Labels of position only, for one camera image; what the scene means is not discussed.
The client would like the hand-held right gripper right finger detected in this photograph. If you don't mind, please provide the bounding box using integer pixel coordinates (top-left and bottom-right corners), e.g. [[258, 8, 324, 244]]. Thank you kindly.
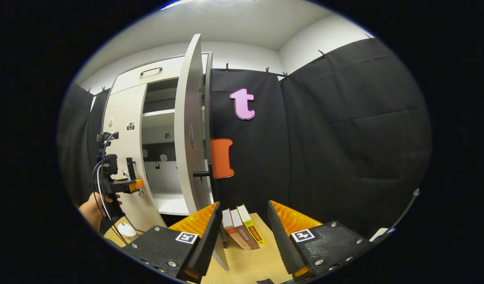
[[267, 200, 373, 281]]

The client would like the black cable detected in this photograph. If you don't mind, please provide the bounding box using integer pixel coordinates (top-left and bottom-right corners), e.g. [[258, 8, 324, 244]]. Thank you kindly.
[[91, 162, 146, 237]]

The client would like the cabinet door with camera sticker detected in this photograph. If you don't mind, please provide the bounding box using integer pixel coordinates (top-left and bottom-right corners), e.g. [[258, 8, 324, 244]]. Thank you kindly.
[[102, 84, 167, 231]]

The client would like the row of black cloth clips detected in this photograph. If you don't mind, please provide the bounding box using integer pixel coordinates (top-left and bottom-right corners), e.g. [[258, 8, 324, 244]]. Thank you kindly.
[[86, 34, 374, 95]]

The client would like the cabinet door with headphones sticker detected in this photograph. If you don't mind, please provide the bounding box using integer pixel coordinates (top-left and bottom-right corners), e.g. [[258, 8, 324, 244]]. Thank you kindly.
[[174, 34, 230, 272]]

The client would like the orange-brown book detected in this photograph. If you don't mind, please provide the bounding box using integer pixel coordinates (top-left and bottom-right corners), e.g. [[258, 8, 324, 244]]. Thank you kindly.
[[221, 208, 252, 250]]

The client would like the white cabinet drawer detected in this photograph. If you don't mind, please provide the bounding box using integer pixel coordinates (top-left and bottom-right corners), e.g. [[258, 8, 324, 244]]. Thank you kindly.
[[110, 53, 209, 95]]

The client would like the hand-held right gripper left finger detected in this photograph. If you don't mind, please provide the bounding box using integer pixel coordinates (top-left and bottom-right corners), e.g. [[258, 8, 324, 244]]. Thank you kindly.
[[121, 201, 222, 284]]

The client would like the white double-door shoe cabinet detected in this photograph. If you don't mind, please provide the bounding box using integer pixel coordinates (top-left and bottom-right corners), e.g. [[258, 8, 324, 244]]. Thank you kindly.
[[101, 51, 215, 231]]

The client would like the white flat object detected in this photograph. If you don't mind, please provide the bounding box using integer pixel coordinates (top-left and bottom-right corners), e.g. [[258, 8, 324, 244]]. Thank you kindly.
[[369, 227, 396, 242]]

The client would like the white cabinet shelf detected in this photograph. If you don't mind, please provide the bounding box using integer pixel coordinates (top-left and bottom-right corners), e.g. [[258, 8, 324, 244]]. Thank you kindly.
[[142, 108, 175, 118], [144, 87, 178, 104]]

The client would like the white cabinet bottom board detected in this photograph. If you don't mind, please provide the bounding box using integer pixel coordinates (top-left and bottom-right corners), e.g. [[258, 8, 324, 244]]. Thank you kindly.
[[152, 192, 191, 216]]

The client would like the black backdrop cloth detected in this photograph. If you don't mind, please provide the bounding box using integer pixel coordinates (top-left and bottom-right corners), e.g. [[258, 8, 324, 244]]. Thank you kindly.
[[58, 37, 432, 241]]

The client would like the white round object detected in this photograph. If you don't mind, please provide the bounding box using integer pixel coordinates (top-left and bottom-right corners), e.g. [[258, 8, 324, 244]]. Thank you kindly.
[[117, 222, 138, 242]]

